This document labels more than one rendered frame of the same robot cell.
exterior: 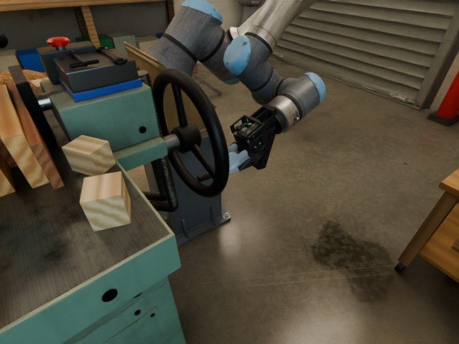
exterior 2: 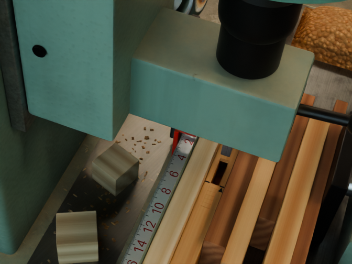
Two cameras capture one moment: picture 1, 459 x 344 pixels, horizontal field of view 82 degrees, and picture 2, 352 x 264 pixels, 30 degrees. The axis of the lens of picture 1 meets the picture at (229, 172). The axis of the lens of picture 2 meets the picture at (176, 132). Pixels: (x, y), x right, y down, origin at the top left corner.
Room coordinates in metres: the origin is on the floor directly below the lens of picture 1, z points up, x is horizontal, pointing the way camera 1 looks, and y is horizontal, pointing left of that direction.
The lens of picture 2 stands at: (0.02, 0.08, 1.43)
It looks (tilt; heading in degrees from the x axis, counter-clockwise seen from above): 50 degrees down; 53
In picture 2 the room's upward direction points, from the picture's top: 7 degrees clockwise
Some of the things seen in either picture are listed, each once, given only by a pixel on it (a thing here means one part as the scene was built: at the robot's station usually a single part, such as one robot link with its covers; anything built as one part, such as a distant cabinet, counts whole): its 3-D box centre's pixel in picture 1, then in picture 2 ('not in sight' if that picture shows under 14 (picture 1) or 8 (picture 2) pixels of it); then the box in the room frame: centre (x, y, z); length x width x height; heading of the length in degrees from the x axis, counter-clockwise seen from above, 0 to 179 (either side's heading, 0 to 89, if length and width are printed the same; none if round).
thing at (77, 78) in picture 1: (88, 65); not in sight; (0.43, 0.22, 0.99); 0.13 x 0.11 x 0.06; 38
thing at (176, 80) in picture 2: not in sight; (217, 88); (0.28, 0.38, 1.03); 0.14 x 0.07 x 0.09; 128
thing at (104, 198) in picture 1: (107, 201); not in sight; (0.19, 0.13, 0.92); 0.04 x 0.04 x 0.04; 17
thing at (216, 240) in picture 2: not in sight; (241, 176); (0.30, 0.35, 0.92); 0.19 x 0.02 x 0.05; 38
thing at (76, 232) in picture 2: not in sight; (77, 237); (0.16, 0.42, 0.82); 0.04 x 0.04 x 0.04; 66
